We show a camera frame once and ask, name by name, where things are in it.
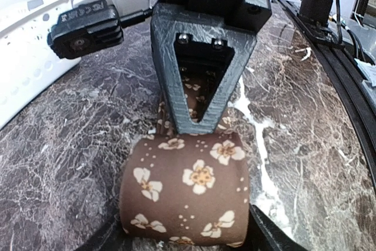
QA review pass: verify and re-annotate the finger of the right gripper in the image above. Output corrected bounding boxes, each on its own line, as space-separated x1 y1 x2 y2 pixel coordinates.
150 2 257 133

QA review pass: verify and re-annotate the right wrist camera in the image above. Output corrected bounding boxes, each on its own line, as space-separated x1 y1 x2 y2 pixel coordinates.
47 0 123 59

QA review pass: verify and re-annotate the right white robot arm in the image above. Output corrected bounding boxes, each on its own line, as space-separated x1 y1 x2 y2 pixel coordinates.
73 0 272 133

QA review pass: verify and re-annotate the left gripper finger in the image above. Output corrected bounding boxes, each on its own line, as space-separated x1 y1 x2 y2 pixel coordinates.
249 205 303 251

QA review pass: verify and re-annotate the brown floral patterned tie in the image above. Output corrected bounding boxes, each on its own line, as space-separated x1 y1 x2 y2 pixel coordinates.
119 68 250 248

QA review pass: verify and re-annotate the black curved front rail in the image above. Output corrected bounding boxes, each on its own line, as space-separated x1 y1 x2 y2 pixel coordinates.
272 0 375 184

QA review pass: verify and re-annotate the white perforated plastic basket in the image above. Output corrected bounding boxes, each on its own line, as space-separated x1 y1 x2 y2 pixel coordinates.
1 0 80 126

